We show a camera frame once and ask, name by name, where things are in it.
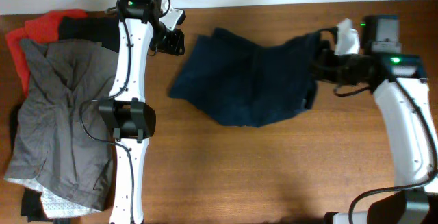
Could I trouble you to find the navy blue shorts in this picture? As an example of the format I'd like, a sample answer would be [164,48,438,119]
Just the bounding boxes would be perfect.
[169,28,321,127]

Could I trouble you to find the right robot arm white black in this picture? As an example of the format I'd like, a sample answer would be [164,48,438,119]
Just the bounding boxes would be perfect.
[312,15,437,223]

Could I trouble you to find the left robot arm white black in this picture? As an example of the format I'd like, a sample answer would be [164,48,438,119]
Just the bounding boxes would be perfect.
[96,0,186,224]

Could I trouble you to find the black garment top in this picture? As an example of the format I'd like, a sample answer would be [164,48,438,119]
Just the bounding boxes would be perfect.
[58,17,120,53]

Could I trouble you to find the black garment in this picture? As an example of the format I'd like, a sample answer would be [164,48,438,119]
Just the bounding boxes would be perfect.
[21,188,71,224]
[58,17,120,53]

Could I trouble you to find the red garment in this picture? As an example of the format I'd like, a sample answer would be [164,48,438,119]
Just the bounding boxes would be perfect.
[5,9,88,96]

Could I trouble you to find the grey shorts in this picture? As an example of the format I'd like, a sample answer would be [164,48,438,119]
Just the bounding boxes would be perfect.
[5,39,118,211]

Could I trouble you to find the white mesh garment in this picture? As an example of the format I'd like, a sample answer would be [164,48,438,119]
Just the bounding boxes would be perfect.
[5,178,101,218]

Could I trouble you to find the black garment bottom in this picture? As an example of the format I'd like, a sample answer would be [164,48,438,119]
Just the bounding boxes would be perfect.
[21,188,71,224]

